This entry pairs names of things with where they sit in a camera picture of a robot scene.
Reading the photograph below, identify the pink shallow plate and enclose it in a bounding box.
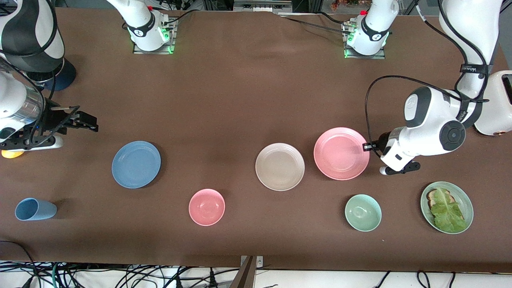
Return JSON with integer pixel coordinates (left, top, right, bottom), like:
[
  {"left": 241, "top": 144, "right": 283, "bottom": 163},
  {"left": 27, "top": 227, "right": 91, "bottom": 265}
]
[{"left": 314, "top": 127, "right": 370, "bottom": 181}]

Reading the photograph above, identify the dark blue lidded pot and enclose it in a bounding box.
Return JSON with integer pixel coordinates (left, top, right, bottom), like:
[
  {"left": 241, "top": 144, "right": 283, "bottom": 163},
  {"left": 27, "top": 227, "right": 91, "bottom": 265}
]
[{"left": 34, "top": 59, "right": 77, "bottom": 92}]

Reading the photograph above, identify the toasted bread slice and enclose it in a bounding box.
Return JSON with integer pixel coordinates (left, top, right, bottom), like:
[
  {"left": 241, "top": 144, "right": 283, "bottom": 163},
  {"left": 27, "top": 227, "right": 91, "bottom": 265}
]
[{"left": 426, "top": 189, "right": 456, "bottom": 209}]

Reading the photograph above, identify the blue shallow plate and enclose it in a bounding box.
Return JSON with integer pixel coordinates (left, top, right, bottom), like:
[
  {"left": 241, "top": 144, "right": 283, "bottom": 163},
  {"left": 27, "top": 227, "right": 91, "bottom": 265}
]
[{"left": 112, "top": 141, "right": 161, "bottom": 189}]

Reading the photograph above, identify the small green bowl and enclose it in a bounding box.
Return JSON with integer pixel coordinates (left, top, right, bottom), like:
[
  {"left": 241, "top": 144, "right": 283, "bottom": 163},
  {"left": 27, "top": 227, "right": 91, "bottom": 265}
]
[{"left": 345, "top": 194, "right": 382, "bottom": 232}]

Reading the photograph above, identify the green lettuce leaf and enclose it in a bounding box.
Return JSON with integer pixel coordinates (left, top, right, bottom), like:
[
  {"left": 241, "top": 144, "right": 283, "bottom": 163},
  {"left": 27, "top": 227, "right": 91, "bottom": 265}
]
[{"left": 430, "top": 188, "right": 468, "bottom": 233}]

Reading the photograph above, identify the green plate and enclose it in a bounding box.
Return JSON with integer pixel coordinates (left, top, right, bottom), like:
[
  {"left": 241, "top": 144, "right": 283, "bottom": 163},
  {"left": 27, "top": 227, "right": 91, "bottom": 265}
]
[{"left": 420, "top": 182, "right": 474, "bottom": 234}]

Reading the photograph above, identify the light blue cup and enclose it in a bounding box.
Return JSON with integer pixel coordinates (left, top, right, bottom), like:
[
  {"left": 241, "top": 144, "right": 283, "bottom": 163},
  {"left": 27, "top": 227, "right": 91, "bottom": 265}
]
[{"left": 15, "top": 198, "right": 58, "bottom": 221}]

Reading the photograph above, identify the beige shallow plate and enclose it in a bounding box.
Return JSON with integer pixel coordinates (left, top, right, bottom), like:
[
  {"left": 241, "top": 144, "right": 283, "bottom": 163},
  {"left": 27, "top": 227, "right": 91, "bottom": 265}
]
[{"left": 255, "top": 143, "right": 305, "bottom": 192}]

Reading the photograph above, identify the white toaster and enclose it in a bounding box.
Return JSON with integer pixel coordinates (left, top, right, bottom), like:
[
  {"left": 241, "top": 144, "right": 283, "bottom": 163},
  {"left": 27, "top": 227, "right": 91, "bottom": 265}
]
[{"left": 474, "top": 70, "right": 512, "bottom": 136}]

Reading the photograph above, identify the small pink bowl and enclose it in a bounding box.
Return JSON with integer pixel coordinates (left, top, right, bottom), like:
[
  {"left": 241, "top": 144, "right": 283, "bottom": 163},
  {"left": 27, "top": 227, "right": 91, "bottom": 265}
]
[{"left": 188, "top": 189, "right": 226, "bottom": 226}]

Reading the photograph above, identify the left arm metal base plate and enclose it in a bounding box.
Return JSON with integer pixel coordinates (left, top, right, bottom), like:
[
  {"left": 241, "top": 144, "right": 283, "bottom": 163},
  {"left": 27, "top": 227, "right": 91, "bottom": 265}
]
[{"left": 342, "top": 21, "right": 387, "bottom": 60}]

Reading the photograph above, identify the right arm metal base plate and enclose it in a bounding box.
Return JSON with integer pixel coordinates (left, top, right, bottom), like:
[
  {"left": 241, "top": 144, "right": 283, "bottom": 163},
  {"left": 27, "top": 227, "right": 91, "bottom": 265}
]
[{"left": 133, "top": 17, "right": 177, "bottom": 55}]

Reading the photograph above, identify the black floor cable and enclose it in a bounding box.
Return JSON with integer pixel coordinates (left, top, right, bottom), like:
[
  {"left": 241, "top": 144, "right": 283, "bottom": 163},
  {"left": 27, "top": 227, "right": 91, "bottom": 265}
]
[{"left": 0, "top": 240, "right": 40, "bottom": 288}]

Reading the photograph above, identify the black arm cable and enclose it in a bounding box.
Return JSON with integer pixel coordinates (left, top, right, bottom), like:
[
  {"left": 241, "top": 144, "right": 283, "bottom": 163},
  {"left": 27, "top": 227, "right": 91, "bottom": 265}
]
[{"left": 437, "top": 0, "right": 492, "bottom": 104}]

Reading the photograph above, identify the black tabletop cable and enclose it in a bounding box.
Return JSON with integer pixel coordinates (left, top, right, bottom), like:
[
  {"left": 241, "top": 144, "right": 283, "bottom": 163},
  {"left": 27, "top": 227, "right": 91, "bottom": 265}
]
[{"left": 279, "top": 11, "right": 354, "bottom": 36}]

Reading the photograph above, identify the metal table bracket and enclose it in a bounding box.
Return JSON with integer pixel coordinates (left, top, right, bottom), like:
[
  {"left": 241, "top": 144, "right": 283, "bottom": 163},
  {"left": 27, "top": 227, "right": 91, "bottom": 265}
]
[{"left": 240, "top": 255, "right": 264, "bottom": 288}]

